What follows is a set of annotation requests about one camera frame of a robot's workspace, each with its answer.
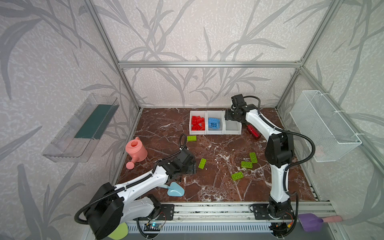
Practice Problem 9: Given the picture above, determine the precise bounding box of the green lego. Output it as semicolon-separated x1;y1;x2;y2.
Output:
198;158;207;170
250;152;258;164
241;161;253;169
187;136;197;142
231;172;244;181

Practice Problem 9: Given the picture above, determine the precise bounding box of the green lego top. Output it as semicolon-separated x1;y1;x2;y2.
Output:
187;136;197;142

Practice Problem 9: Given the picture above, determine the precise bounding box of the red lego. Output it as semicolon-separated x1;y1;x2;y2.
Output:
191;116;198;131
197;116;205;131

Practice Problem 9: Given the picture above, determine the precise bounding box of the green lego bottom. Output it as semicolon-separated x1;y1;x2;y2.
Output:
231;172;244;181

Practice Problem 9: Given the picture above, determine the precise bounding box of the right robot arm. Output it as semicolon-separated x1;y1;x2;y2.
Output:
225;94;316;219

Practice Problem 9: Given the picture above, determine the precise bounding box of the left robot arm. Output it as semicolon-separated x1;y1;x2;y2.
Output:
74;134;197;240

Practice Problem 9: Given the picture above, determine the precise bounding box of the white middle bin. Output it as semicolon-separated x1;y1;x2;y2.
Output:
207;111;224;135

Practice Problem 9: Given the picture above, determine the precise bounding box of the light blue toy shovel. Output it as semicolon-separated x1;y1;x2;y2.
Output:
159;182;185;197

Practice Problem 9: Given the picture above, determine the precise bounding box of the white left bin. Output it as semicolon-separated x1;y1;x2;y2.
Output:
189;111;208;135

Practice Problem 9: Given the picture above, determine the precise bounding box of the pink watering can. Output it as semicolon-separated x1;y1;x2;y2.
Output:
125;137;148;170

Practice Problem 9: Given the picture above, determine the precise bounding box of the electronics board left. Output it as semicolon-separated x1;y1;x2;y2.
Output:
143;222;166;233

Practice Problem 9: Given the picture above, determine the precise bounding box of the green spatula wooden handle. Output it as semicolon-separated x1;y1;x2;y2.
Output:
108;223;129;240

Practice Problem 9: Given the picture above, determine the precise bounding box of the white wire basket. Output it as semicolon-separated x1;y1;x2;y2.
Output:
290;90;362;162

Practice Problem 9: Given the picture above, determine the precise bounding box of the clear plastic wall tray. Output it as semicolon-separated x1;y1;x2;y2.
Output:
42;94;120;163

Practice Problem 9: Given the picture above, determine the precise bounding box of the purple scoop pink handle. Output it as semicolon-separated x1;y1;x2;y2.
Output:
298;213;343;232

